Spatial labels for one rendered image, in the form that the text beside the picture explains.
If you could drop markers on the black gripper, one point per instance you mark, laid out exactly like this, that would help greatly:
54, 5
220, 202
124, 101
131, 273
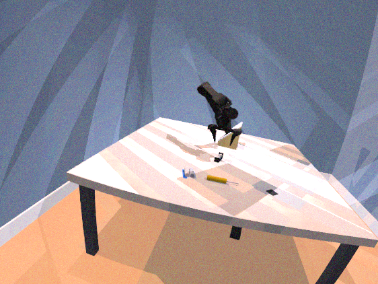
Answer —
225, 123

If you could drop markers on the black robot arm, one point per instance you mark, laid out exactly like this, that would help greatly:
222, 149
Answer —
218, 102

